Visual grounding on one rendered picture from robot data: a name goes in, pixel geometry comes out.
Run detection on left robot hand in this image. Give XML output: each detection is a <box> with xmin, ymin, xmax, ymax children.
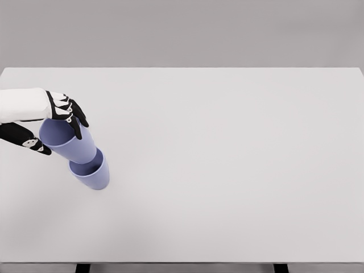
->
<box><xmin>0</xmin><ymin>88</ymin><xmax>90</xmax><ymax>156</ymax></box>

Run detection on blue cup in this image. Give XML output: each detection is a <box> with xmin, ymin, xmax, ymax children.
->
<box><xmin>68</xmin><ymin>148</ymin><xmax>110</xmax><ymax>191</ymax></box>
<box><xmin>38</xmin><ymin>118</ymin><xmax>98</xmax><ymax>166</ymax></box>

